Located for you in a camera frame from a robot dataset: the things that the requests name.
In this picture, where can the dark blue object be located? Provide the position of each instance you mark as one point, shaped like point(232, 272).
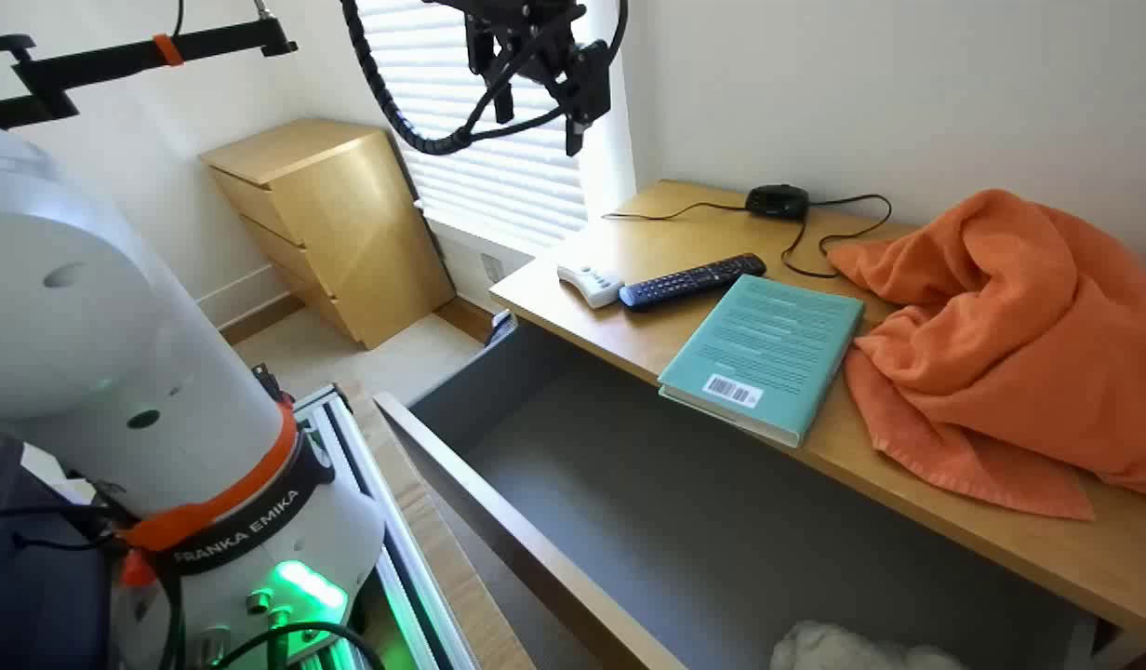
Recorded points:
point(27, 581)

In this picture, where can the white cloth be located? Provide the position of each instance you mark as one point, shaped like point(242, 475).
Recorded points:
point(847, 655)

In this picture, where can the white wall outlet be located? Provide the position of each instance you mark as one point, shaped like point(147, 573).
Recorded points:
point(493, 266)

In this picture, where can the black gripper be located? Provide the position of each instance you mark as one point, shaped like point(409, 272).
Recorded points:
point(531, 33)

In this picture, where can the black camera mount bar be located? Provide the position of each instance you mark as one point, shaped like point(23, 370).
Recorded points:
point(103, 58)

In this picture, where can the orange towel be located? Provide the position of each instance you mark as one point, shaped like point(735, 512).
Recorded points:
point(1004, 338)

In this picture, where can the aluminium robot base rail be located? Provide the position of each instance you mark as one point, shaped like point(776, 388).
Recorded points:
point(349, 435)

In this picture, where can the black remote control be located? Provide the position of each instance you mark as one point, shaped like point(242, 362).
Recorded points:
point(691, 282)

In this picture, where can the wooden desk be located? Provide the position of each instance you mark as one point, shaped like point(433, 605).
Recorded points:
point(671, 238)

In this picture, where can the small white object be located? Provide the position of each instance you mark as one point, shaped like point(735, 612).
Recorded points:
point(590, 286)

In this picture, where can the white window blinds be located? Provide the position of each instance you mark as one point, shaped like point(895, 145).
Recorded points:
point(500, 188)

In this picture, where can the white window frame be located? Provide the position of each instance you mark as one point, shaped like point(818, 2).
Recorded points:
point(612, 173)

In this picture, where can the teal book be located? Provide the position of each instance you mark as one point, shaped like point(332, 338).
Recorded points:
point(762, 354)

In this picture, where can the black round device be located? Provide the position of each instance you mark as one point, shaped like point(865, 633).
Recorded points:
point(777, 203)

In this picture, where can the small wooden dresser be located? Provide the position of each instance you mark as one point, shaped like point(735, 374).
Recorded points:
point(337, 224)

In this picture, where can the grey desk drawer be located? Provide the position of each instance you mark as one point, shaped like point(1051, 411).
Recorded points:
point(661, 496)

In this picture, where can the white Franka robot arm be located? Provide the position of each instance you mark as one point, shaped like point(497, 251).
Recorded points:
point(103, 374)

